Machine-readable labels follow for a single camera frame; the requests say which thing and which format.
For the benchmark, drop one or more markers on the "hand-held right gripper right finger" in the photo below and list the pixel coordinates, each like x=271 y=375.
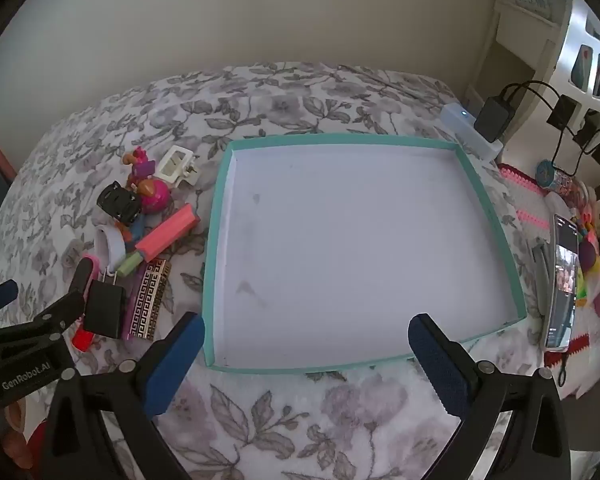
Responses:
x=437 y=365

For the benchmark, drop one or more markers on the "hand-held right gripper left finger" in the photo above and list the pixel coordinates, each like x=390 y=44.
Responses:
x=177 y=360

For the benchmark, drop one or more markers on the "black binder clip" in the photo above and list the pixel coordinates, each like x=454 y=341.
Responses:
x=104 y=310

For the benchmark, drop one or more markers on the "red lighter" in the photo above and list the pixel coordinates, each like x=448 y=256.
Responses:
x=81 y=341

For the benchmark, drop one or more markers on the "pink wristband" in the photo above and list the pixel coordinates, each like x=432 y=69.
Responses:
x=96 y=266

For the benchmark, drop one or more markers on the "gold black patterned case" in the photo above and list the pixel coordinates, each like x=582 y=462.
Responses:
x=147 y=300

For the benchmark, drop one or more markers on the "green highlighter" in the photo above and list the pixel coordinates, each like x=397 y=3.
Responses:
x=130 y=263

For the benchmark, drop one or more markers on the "white tape roll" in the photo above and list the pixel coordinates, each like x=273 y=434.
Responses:
x=114 y=245

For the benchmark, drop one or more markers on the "blue orange small toy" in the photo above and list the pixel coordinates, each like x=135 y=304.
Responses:
x=136 y=227

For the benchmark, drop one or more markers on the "salmon pink rectangular bar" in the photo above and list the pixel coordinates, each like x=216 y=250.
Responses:
x=167 y=232

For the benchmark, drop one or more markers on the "pink orange toy figure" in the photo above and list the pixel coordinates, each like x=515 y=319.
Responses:
x=155 y=197

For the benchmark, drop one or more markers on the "teal shallow cardboard box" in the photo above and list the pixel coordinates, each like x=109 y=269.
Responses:
x=355 y=240

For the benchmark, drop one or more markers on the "person's red clothing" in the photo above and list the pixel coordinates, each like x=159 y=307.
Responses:
x=37 y=440

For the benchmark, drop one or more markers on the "smartphone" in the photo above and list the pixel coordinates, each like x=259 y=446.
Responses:
x=562 y=300

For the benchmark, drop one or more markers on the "white hair claw clip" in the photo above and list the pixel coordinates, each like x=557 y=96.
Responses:
x=161 y=170

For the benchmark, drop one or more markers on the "pile of colourful toys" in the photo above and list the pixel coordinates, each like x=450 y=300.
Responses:
x=525 y=200
x=590 y=255

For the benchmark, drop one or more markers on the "round tin with blue lid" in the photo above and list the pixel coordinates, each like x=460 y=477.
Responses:
x=547 y=172

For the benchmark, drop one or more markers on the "white power strip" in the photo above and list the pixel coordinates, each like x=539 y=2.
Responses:
x=460 y=122

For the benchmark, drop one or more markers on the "floral blanket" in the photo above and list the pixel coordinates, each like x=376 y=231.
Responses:
x=330 y=100

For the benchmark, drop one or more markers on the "white wooden furniture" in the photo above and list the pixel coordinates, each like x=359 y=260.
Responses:
x=520 y=35

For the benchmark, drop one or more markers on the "white shelf with photos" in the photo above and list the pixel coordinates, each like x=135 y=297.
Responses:
x=575 y=35

